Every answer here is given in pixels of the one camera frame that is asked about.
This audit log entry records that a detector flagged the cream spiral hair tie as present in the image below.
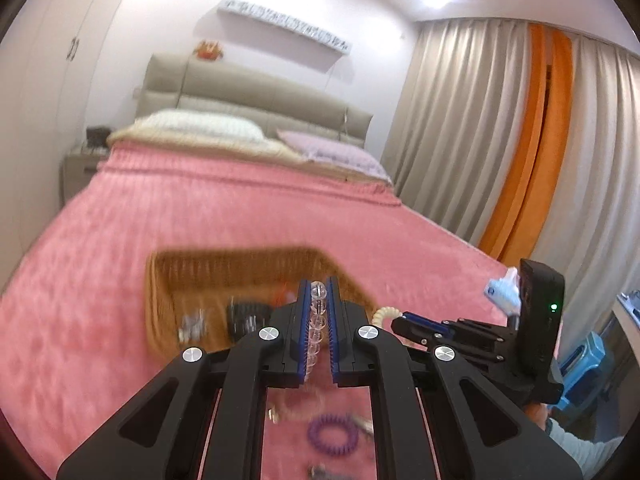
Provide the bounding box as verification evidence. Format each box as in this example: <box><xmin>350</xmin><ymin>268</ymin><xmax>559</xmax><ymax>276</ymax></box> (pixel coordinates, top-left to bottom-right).
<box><xmin>370</xmin><ymin>305</ymin><xmax>405</xmax><ymax>330</ymax></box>

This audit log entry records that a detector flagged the person forearm light sleeve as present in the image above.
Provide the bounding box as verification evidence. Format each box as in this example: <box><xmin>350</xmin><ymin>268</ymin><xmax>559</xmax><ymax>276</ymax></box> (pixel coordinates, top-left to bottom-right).
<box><xmin>523</xmin><ymin>402</ymin><xmax>624</xmax><ymax>480</ymax></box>

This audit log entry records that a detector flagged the blue plastic stool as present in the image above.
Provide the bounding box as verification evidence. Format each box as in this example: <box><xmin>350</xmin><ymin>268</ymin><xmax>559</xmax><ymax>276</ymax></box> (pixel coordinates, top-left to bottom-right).
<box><xmin>554</xmin><ymin>332</ymin><xmax>613</xmax><ymax>416</ymax></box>

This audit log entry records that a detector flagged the brown wicker basket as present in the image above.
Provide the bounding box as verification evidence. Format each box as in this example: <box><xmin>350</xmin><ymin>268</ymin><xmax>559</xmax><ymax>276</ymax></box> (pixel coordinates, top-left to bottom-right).
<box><xmin>144</xmin><ymin>246</ymin><xmax>378</xmax><ymax>363</ymax></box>

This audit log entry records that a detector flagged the silver alligator hair clip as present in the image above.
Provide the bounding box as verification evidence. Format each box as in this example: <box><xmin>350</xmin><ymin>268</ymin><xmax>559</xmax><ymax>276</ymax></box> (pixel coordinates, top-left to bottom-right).
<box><xmin>308</xmin><ymin>465</ymin><xmax>352</xmax><ymax>480</ymax></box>

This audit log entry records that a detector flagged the lilac pillow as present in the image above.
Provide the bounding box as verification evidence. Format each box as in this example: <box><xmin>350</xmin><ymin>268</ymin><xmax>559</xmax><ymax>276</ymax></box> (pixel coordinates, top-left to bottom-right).
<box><xmin>277</xmin><ymin>130</ymin><xmax>393</xmax><ymax>185</ymax></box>

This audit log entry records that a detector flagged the pink bed blanket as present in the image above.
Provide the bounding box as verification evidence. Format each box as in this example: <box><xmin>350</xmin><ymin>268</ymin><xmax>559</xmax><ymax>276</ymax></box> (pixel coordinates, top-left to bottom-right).
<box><xmin>1</xmin><ymin>142</ymin><xmax>506</xmax><ymax>474</ymax></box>

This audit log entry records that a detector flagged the beige curtain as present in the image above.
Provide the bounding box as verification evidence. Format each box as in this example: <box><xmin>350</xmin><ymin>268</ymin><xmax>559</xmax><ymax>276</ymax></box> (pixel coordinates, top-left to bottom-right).
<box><xmin>382</xmin><ymin>18</ymin><xmax>639</xmax><ymax>354</ymax></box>

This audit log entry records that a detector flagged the orange curtain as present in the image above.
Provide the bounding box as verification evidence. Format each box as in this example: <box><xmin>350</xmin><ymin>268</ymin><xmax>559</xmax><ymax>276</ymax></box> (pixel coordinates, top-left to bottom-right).
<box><xmin>480</xmin><ymin>24</ymin><xmax>574</xmax><ymax>266</ymax></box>

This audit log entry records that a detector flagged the white patterned pillow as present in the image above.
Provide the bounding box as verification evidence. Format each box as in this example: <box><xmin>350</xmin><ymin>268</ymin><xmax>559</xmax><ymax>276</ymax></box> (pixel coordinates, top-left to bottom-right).
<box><xmin>134</xmin><ymin>110</ymin><xmax>266</xmax><ymax>142</ymax></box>

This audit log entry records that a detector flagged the grey nightstand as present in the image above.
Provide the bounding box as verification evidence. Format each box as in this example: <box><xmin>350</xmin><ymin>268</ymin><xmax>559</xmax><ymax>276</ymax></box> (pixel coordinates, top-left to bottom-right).
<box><xmin>61</xmin><ymin>144</ymin><xmax>110</xmax><ymax>204</ymax></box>

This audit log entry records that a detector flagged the beige padded headboard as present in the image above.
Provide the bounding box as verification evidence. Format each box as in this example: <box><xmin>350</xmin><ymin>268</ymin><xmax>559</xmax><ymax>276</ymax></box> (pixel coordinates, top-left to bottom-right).
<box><xmin>136</xmin><ymin>53</ymin><xmax>372</xmax><ymax>148</ymax></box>

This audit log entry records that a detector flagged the orange toy on headboard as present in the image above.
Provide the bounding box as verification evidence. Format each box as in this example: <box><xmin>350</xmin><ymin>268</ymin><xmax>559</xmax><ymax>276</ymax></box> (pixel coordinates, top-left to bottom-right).
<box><xmin>193</xmin><ymin>40</ymin><xmax>224</xmax><ymax>61</ymax></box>

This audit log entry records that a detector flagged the white wardrobe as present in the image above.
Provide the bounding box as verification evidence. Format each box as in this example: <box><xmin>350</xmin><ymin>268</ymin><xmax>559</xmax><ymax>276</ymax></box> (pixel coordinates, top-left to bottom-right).
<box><xmin>1</xmin><ymin>0</ymin><xmax>122</xmax><ymax>281</ymax></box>

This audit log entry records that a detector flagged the purple spiral hair tie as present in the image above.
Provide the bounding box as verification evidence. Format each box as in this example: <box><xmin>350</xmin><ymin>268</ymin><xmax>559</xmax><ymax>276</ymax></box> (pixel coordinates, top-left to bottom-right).
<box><xmin>306</xmin><ymin>413</ymin><xmax>360</xmax><ymax>458</ymax></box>

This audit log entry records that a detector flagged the black camera box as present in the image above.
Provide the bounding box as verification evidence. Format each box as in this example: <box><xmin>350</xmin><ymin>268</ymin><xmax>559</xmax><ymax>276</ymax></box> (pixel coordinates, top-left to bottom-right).
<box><xmin>516</xmin><ymin>259</ymin><xmax>565</xmax><ymax>377</ymax></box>

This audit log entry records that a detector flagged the white wall shelf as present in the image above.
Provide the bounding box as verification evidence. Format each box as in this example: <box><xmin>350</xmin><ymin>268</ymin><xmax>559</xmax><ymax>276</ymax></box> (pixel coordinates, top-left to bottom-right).
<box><xmin>217</xmin><ymin>0</ymin><xmax>352</xmax><ymax>55</ymax></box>

